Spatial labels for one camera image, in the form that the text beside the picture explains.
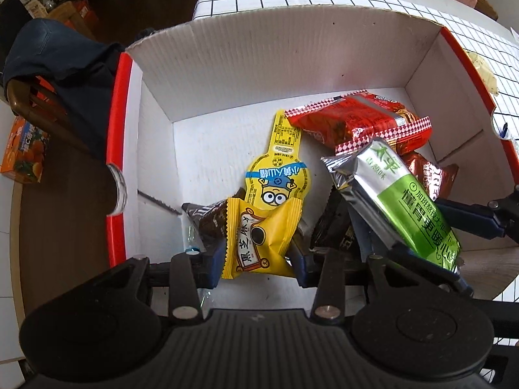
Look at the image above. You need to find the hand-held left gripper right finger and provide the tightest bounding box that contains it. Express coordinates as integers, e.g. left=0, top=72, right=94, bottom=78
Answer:
left=289, top=236, right=457, bottom=325

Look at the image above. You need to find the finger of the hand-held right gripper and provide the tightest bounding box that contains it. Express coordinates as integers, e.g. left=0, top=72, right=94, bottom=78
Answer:
left=389, top=249, right=474, bottom=297
left=435, top=186, right=519, bottom=246

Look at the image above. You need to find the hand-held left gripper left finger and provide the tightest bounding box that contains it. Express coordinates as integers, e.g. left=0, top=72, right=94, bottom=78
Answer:
left=87, top=239, right=227, bottom=325

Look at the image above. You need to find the clear dark candy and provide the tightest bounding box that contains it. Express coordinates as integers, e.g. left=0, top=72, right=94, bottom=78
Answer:
left=181, top=199, right=228, bottom=252

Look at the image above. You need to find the yellow sesame snack packet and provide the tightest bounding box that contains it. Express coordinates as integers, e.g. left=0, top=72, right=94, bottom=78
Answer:
left=221, top=196, right=303, bottom=280

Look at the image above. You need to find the green and silver cracker packet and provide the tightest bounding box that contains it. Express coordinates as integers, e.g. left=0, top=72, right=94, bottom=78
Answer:
left=321, top=138, right=463, bottom=272

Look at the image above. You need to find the red snack packet checkered edge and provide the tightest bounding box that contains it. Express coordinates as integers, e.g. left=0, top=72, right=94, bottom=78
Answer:
left=284, top=90, right=432, bottom=157

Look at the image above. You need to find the red and white cardboard box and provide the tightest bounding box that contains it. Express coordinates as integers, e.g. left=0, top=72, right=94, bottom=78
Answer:
left=104, top=4, right=519, bottom=304

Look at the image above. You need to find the dark snack packet gold print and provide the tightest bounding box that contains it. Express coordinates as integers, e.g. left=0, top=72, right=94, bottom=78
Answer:
left=310, top=188, right=382, bottom=260

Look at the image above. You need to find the brown cookie packet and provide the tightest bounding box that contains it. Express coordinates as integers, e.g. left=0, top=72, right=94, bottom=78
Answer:
left=399, top=152, right=459, bottom=203

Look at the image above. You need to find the yellow cartoon shaped snack packet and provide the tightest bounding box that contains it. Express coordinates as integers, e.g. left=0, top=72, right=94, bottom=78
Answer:
left=242, top=109, right=314, bottom=228

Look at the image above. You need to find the cream snack packet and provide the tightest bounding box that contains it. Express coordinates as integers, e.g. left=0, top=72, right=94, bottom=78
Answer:
left=466, top=50, right=499, bottom=96

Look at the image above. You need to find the orange juice carton box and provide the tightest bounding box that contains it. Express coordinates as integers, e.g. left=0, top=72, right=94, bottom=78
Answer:
left=0, top=115, right=51, bottom=183

